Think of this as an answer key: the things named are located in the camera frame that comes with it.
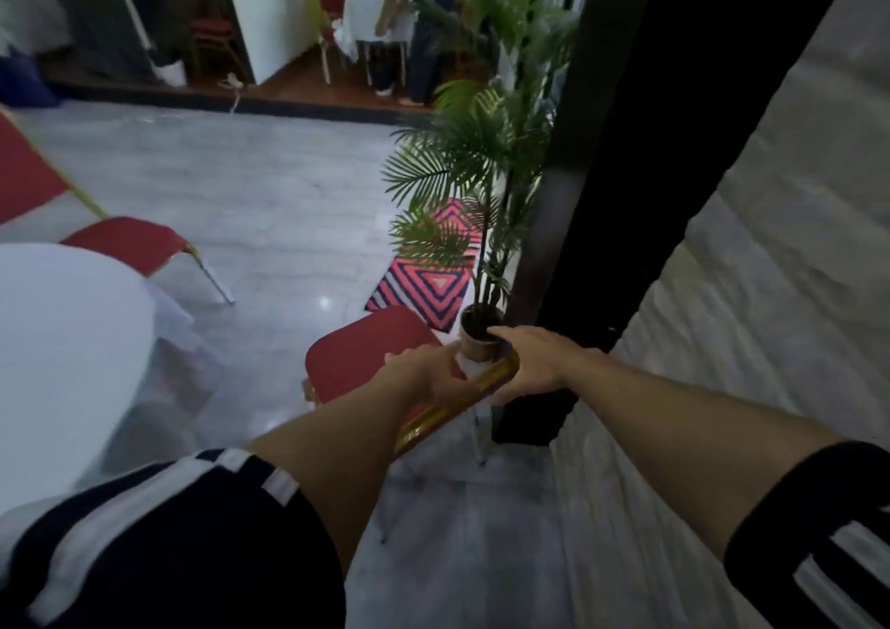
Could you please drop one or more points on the person's left hand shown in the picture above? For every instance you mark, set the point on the person's left hand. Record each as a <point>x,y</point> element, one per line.
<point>425,371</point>

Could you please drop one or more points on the brown plant pot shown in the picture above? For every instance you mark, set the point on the brown plant pot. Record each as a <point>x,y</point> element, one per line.
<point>480,336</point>

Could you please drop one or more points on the white partition panel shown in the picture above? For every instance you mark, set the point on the white partition panel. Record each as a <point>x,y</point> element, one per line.
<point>268,13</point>

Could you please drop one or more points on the black white-striped left sleeve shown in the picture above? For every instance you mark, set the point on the black white-striped left sleeve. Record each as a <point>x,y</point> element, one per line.
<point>181,545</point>

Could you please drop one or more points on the black white-striped right sleeve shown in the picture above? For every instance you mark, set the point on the black white-striped right sleeve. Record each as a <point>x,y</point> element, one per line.
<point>820,538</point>

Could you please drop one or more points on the green potted palm plant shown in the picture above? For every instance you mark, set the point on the green potted palm plant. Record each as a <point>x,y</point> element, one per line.
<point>480,135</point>

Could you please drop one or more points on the person's right fingers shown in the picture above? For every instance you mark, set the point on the person's right fingers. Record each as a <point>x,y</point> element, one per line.
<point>518,343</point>

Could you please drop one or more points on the blue cloth bundle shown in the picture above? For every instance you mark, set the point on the blue cloth bundle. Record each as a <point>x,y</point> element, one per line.
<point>24,79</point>

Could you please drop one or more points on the person's left forearm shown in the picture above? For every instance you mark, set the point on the person's left forearm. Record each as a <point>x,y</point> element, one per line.
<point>341,455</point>

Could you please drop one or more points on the dark covered chair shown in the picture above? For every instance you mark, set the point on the dark covered chair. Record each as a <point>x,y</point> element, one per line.
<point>104,27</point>

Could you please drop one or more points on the small table with white cloth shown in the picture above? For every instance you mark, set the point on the small table with white cloth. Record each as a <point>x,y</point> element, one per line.
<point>365,17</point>

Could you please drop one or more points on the person's right hand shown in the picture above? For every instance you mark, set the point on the person's right hand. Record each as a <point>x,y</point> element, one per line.
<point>549,364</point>

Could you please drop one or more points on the black pillar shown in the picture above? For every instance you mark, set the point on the black pillar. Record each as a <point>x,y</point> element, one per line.
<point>646,163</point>

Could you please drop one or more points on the black white-striped sleeve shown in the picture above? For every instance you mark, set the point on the black white-striped sleeve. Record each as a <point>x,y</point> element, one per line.
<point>820,538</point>
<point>181,545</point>

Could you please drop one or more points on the person's right forearm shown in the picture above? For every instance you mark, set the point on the person's right forearm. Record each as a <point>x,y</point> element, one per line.
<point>695,441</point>

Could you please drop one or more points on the person's left fingers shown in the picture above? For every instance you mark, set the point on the person's left fingers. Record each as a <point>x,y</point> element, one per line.
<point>455,375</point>

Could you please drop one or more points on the red and navy patterned rug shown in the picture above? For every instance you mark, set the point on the red and navy patterned rug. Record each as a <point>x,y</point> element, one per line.
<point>424,288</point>

